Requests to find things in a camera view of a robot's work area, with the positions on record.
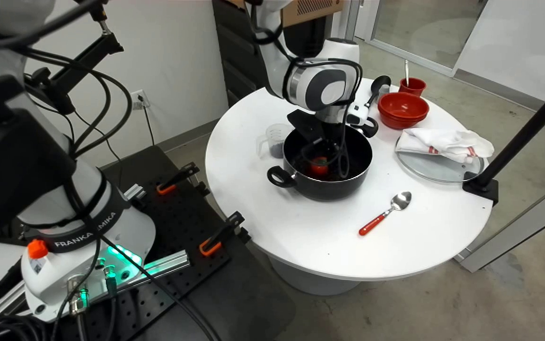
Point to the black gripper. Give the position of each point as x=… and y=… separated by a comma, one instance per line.
x=311, y=134

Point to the red tomato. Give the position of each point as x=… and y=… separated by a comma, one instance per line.
x=318, y=170

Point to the black cooking pot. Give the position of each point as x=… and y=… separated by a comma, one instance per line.
x=328, y=189

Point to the red bowl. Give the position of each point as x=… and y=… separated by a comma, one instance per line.
x=400, y=111

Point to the black serving spoon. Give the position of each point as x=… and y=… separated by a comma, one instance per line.
x=375, y=90

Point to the white cloth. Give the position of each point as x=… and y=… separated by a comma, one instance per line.
x=456, y=145

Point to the red mug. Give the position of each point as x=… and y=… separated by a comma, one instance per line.
x=415, y=86

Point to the black clamp orange tip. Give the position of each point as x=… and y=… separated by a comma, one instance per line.
x=167, y=187

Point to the red handled metal spoon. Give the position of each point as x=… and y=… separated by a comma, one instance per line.
x=398, y=204

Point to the black camera stand pole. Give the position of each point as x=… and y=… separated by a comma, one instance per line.
x=485, y=185

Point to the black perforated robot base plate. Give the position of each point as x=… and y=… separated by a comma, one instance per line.
x=188, y=295

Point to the wall power outlet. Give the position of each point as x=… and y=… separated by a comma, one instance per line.
x=138, y=100

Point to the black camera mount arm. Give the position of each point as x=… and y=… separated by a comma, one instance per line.
x=55, y=90

